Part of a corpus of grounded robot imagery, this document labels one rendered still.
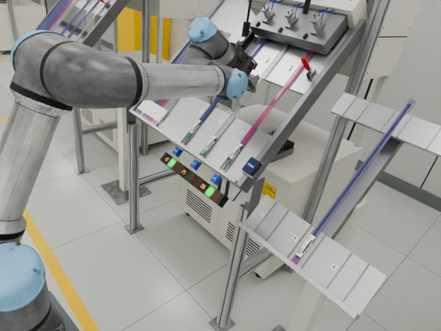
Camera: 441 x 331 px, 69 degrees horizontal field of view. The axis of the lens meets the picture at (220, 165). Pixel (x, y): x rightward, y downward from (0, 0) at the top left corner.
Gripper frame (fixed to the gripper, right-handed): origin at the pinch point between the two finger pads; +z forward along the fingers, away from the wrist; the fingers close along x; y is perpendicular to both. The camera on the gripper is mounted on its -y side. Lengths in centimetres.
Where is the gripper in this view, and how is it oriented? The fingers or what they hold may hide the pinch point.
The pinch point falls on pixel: (250, 90)
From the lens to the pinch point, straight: 120.9
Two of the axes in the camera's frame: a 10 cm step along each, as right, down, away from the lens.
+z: 5.2, 2.7, 8.1
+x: -6.7, -4.5, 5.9
